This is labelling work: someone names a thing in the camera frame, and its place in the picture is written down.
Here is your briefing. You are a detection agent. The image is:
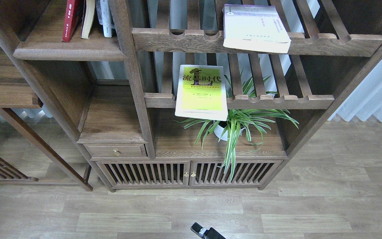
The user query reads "red cover book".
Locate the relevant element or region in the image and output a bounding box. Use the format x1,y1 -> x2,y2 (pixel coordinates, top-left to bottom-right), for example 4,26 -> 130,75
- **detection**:
62,0 -> 85,42

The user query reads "upright white book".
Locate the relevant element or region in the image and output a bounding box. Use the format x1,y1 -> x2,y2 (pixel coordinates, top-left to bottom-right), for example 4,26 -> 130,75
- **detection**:
100,0 -> 113,38

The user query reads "dark wooden bookshelf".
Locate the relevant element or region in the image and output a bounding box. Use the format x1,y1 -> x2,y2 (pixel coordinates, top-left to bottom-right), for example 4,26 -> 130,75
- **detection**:
0,0 -> 382,190

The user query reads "yellow green cover book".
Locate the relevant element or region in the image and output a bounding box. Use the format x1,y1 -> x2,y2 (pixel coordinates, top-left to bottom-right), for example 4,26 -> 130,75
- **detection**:
175,64 -> 228,121

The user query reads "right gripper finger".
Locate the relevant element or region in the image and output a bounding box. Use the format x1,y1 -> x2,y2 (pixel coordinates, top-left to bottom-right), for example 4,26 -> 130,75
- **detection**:
191,222 -> 225,239

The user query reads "upright tan book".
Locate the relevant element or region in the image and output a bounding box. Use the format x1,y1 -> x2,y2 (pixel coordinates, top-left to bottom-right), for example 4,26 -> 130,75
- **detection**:
81,0 -> 96,39

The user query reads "green spider plant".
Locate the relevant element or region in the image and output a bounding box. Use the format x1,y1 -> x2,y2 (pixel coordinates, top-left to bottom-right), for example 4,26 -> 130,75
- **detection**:
177,69 -> 300,182

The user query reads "white cover book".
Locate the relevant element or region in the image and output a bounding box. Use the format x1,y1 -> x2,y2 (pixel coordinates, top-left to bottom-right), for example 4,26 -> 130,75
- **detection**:
223,4 -> 291,53

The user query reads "brass drawer knob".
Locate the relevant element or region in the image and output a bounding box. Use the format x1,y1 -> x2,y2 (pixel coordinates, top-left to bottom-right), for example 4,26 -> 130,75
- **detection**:
113,149 -> 121,156

